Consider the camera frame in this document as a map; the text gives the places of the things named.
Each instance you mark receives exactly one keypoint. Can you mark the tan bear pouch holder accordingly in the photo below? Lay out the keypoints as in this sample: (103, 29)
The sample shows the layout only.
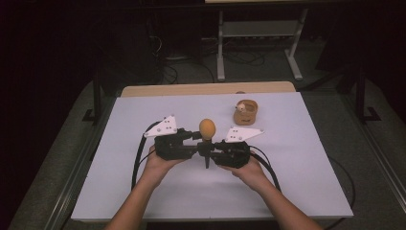
(245, 116)

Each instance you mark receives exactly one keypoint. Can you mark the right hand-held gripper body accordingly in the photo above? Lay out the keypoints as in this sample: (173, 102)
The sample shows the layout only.
(234, 153)

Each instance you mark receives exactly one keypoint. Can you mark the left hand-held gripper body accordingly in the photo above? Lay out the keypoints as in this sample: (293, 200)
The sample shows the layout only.
(170, 148)

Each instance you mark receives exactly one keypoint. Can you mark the person's left hand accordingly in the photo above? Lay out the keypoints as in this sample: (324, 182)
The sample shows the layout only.
(159, 166)

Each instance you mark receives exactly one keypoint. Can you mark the grey metal frame desk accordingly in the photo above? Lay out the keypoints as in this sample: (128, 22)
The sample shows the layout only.
(258, 30)

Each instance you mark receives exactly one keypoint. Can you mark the white table cover sheet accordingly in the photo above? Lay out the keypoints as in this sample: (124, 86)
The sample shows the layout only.
(198, 191)

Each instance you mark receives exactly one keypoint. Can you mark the black metal stand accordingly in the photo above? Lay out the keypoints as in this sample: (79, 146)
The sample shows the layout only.
(362, 96)
(95, 96)

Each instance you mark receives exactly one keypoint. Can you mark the person's right hand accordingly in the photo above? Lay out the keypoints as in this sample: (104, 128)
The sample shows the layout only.
(250, 174)

